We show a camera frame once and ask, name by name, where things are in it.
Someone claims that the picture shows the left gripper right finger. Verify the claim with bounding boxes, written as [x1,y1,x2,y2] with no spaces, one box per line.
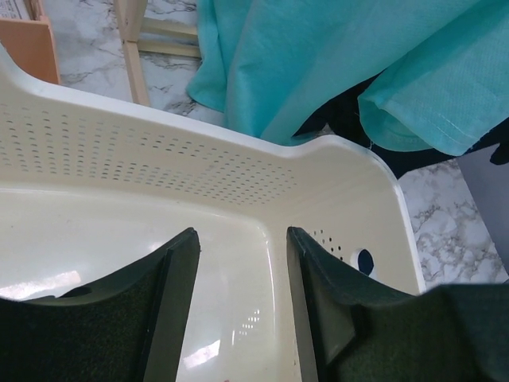
[286,227,508,381]

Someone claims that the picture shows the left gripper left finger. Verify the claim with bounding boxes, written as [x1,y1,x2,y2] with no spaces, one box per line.
[1,228,199,381]

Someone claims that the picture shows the teal t shirt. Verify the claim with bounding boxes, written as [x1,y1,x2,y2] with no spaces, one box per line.
[187,1,508,156]

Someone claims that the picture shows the cream plastic laundry basket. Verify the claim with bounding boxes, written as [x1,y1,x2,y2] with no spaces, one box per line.
[1,52,426,381]

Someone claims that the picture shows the orange plastic file organizer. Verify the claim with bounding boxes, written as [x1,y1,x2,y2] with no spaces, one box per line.
[1,16,60,84]

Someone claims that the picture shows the wooden clothes rack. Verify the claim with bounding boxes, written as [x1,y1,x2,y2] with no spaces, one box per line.
[42,1,200,115]

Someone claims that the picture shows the white blue box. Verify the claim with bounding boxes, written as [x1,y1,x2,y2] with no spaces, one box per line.
[0,0,31,20]

